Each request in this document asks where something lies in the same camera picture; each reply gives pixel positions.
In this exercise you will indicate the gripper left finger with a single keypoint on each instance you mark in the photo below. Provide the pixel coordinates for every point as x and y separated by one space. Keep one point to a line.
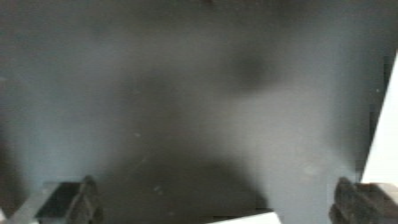
64 203

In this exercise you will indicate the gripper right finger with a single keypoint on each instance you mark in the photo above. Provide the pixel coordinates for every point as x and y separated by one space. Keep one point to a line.
364 203

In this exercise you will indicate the large white drawer cabinet box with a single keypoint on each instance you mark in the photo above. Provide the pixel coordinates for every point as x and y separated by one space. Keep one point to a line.
380 169

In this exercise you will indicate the white front rail bar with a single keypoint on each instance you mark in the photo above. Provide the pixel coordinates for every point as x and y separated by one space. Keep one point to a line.
258 217

